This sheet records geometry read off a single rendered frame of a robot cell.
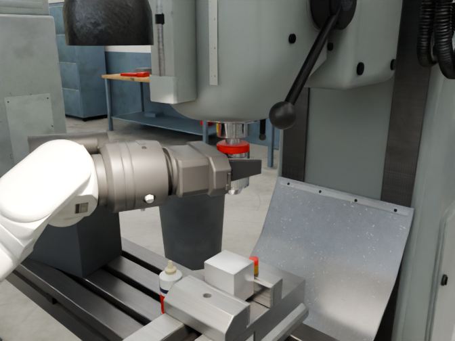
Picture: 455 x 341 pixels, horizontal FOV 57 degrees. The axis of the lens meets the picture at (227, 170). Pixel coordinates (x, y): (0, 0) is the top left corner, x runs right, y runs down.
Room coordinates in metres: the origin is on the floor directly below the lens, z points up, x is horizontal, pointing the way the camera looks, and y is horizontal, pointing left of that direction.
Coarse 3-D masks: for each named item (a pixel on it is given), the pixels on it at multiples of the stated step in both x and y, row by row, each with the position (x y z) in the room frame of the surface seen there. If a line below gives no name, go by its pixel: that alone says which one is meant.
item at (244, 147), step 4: (224, 140) 0.59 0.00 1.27; (220, 144) 0.57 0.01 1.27; (224, 144) 0.57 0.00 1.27; (228, 144) 0.57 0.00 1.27; (240, 144) 0.57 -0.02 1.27; (244, 144) 0.57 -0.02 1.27; (248, 144) 0.57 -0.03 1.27; (220, 148) 0.56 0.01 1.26; (224, 148) 0.56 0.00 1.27; (228, 148) 0.55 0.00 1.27; (232, 148) 0.55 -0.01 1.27; (236, 148) 0.55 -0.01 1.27; (240, 148) 0.56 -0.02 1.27; (244, 148) 0.56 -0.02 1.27; (248, 148) 0.57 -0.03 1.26; (224, 152) 0.56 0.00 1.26; (228, 152) 0.55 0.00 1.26; (232, 152) 0.55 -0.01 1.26; (236, 152) 0.55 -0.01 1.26; (240, 152) 0.56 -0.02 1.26; (244, 152) 0.56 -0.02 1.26
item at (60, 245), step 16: (96, 208) 0.81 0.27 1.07; (48, 224) 0.80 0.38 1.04; (80, 224) 0.77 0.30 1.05; (96, 224) 0.80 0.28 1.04; (112, 224) 0.84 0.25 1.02; (48, 240) 0.81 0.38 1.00; (64, 240) 0.78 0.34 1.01; (80, 240) 0.76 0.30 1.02; (96, 240) 0.80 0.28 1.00; (112, 240) 0.84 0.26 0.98; (32, 256) 0.84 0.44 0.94; (48, 256) 0.81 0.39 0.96; (64, 256) 0.78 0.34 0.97; (80, 256) 0.76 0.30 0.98; (96, 256) 0.80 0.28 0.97; (112, 256) 0.84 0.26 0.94; (80, 272) 0.76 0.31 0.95
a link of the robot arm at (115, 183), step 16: (32, 144) 0.49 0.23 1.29; (80, 144) 0.51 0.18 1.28; (96, 144) 0.52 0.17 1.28; (112, 144) 0.51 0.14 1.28; (96, 160) 0.48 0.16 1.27; (112, 160) 0.48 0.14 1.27; (128, 160) 0.48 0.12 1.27; (96, 176) 0.47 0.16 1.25; (112, 176) 0.47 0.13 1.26; (128, 176) 0.47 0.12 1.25; (80, 192) 0.45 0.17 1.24; (96, 192) 0.46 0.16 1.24; (112, 192) 0.46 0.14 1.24; (128, 192) 0.47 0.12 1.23; (64, 208) 0.46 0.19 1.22; (80, 208) 0.47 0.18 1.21; (112, 208) 0.47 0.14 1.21; (128, 208) 0.48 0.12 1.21; (64, 224) 0.49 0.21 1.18
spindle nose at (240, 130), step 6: (222, 126) 0.56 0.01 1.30; (228, 126) 0.55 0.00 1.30; (234, 126) 0.55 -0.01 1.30; (240, 126) 0.56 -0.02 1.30; (246, 126) 0.56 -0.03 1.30; (222, 132) 0.56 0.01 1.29; (228, 132) 0.55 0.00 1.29; (234, 132) 0.55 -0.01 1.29; (240, 132) 0.56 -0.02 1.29; (246, 132) 0.56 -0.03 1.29; (228, 138) 0.55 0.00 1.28; (234, 138) 0.55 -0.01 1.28; (240, 138) 0.56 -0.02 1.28
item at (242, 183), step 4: (248, 152) 0.57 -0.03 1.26; (228, 156) 0.55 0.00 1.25; (232, 156) 0.55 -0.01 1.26; (236, 156) 0.55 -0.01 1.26; (240, 156) 0.56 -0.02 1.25; (244, 156) 0.56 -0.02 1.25; (248, 156) 0.57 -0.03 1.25; (236, 180) 0.55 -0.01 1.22; (240, 180) 0.56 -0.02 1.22; (244, 180) 0.56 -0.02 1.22; (248, 180) 0.57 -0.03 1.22; (232, 184) 0.55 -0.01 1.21; (236, 184) 0.55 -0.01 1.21; (240, 184) 0.56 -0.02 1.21; (244, 184) 0.56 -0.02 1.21; (248, 184) 0.57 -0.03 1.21; (232, 188) 0.55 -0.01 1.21; (236, 188) 0.55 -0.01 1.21; (240, 188) 0.56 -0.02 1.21
